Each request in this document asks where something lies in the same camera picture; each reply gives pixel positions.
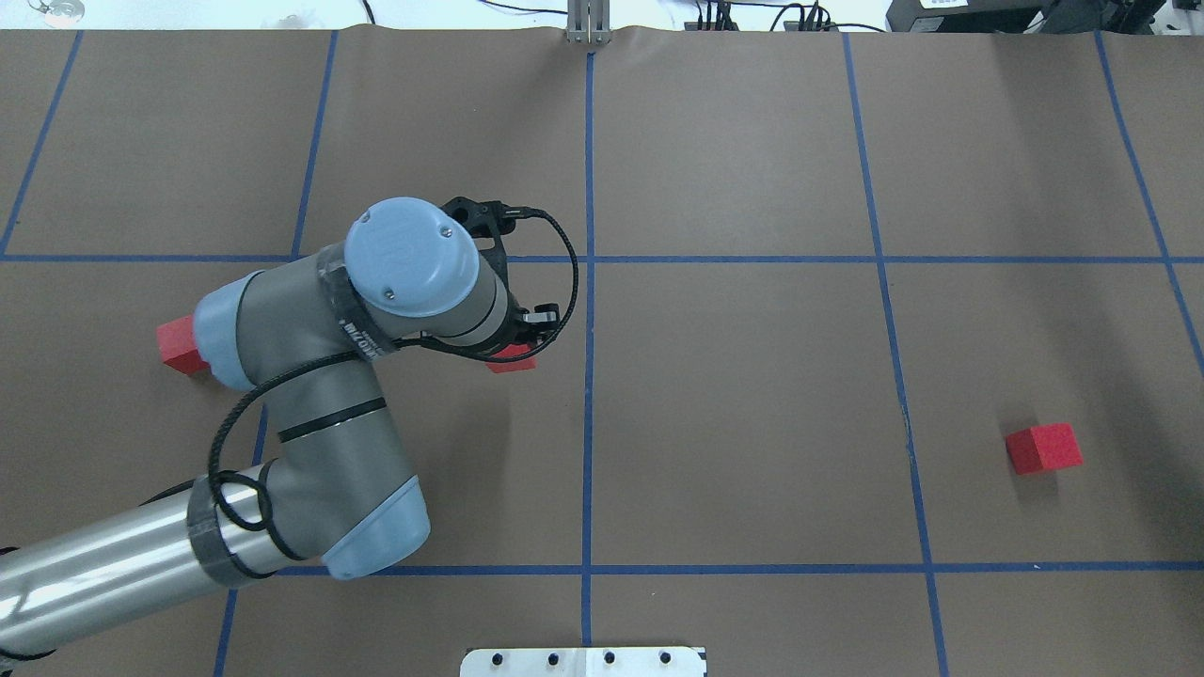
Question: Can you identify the aluminium frame post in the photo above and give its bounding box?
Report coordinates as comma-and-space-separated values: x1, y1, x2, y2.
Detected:
563, 0, 613, 46

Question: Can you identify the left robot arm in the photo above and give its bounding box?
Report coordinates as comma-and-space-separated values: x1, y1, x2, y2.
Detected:
2, 198, 580, 675

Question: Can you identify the red block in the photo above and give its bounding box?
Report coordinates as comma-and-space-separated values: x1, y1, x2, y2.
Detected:
1005, 420, 1085, 476
485, 345, 537, 373
155, 314, 209, 376

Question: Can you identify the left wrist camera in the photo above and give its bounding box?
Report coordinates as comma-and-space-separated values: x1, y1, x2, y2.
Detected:
439, 198, 523, 245

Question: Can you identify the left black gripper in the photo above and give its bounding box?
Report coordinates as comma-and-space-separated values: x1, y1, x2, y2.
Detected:
503, 304, 557, 360

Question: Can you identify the white mount base plate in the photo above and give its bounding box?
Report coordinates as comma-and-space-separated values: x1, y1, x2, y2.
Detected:
459, 646, 709, 676

